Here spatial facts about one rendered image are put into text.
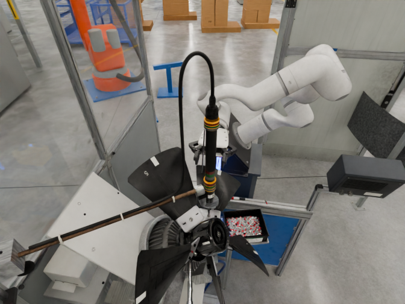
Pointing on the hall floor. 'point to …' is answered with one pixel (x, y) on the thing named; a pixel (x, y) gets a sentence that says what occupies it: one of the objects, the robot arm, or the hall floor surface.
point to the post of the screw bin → (226, 269)
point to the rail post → (291, 247)
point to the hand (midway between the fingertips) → (210, 160)
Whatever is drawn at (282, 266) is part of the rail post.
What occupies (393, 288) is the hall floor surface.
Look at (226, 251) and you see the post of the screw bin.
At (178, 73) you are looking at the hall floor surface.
